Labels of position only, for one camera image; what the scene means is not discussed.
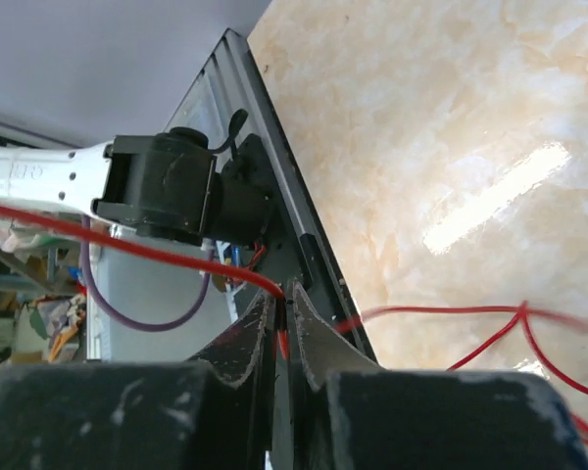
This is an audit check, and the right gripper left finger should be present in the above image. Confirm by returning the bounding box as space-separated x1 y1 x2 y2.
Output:
0 294 275 469

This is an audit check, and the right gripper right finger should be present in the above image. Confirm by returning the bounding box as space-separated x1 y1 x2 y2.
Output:
286 283 588 469

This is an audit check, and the red wire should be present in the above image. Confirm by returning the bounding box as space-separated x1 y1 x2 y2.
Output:
0 200 588 451

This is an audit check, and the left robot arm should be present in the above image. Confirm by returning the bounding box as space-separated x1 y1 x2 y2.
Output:
0 127 271 245

